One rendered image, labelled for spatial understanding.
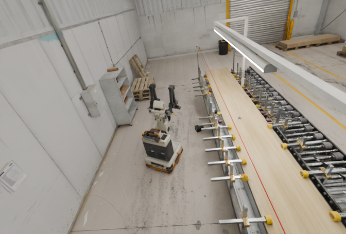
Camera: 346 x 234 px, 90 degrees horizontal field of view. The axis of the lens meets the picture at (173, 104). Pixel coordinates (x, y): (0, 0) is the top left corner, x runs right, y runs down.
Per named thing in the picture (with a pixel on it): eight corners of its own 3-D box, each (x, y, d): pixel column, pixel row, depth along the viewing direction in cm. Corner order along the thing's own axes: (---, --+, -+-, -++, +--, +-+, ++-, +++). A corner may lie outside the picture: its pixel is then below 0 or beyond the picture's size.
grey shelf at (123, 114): (117, 127, 515) (98, 79, 435) (125, 110, 592) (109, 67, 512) (132, 125, 511) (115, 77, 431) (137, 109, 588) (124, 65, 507)
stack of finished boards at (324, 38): (340, 39, 815) (341, 36, 806) (287, 48, 831) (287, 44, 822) (327, 36, 880) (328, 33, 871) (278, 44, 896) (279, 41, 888)
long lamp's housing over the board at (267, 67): (263, 73, 157) (264, 65, 153) (213, 30, 361) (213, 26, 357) (276, 71, 156) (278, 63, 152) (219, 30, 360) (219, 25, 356)
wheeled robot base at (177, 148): (171, 174, 345) (169, 166, 332) (145, 166, 371) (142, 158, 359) (184, 150, 395) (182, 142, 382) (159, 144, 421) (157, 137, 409)
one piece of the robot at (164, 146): (170, 166, 345) (162, 135, 302) (147, 160, 368) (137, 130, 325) (176, 154, 370) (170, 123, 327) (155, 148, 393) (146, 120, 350)
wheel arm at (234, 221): (219, 225, 180) (219, 223, 178) (219, 221, 183) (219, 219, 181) (269, 222, 176) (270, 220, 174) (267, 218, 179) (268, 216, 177)
